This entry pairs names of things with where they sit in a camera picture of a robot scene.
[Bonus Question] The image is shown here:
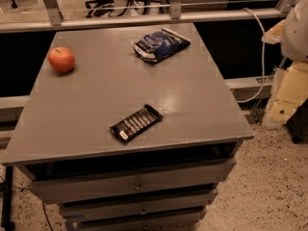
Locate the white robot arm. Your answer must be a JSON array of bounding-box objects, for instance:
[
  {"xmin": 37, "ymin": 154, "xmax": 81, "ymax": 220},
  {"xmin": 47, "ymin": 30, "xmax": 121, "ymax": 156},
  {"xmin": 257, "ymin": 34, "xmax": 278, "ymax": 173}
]
[{"xmin": 281, "ymin": 0, "xmax": 308, "ymax": 63}]

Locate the blue chip bag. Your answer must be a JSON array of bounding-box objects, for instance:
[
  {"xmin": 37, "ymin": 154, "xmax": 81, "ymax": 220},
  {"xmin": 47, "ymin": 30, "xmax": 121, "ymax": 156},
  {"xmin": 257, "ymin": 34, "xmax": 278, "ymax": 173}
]
[{"xmin": 132, "ymin": 28, "xmax": 191, "ymax": 63}]

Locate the grey drawer cabinet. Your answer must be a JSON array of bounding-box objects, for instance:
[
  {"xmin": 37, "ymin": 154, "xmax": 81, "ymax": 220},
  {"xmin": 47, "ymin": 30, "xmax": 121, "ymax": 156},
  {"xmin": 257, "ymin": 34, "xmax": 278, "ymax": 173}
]
[{"xmin": 0, "ymin": 22, "xmax": 255, "ymax": 231}]

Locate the black snack bar wrapper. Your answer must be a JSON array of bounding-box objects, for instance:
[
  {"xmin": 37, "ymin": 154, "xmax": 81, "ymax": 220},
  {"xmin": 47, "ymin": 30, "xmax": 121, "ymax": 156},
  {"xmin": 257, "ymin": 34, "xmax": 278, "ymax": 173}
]
[{"xmin": 110, "ymin": 104, "xmax": 163, "ymax": 143}]

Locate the middle grey drawer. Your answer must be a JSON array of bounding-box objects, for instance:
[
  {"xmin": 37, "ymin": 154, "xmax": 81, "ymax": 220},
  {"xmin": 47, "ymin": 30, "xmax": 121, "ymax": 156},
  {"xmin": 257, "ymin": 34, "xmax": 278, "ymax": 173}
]
[{"xmin": 60, "ymin": 189, "xmax": 218, "ymax": 222}]

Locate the grey drawer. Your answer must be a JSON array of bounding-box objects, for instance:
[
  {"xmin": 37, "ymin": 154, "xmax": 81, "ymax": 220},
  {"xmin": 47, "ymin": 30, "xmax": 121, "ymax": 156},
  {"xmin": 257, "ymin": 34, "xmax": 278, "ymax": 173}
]
[
  {"xmin": 29, "ymin": 158, "xmax": 236, "ymax": 203},
  {"xmin": 60, "ymin": 189, "xmax": 218, "ymax": 222},
  {"xmin": 71, "ymin": 207, "xmax": 206, "ymax": 231}
]

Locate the red apple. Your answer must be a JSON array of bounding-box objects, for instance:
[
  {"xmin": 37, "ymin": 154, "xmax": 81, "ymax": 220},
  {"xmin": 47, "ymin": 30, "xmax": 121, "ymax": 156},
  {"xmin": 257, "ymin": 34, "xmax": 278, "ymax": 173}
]
[{"xmin": 48, "ymin": 46, "xmax": 75, "ymax": 73}]

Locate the bottom grey drawer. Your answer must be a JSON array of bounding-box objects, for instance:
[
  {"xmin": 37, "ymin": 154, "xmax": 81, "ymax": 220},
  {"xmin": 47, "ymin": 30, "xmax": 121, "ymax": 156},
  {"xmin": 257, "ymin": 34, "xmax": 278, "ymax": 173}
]
[{"xmin": 71, "ymin": 207, "xmax": 206, "ymax": 231}]

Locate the black office chair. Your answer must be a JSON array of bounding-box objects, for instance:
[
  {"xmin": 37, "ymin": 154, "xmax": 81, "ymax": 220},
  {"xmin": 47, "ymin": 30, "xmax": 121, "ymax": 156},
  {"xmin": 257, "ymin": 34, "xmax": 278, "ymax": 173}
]
[{"xmin": 85, "ymin": 0, "xmax": 114, "ymax": 18}]

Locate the grey metal railing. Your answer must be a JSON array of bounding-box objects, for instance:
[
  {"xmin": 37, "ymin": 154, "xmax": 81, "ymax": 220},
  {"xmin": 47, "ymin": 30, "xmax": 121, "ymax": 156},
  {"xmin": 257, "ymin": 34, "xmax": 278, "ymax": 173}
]
[{"xmin": 0, "ymin": 0, "xmax": 299, "ymax": 34}]

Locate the top grey drawer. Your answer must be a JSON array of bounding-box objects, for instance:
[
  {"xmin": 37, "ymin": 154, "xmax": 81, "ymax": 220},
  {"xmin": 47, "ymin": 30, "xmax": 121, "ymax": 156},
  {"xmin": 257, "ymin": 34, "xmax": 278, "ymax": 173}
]
[{"xmin": 29, "ymin": 158, "xmax": 236, "ymax": 203}]

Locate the white cable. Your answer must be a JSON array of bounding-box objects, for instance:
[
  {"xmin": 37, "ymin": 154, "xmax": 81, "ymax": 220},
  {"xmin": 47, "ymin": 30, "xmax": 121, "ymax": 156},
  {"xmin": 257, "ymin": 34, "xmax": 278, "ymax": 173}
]
[{"xmin": 236, "ymin": 7, "xmax": 267, "ymax": 104}]

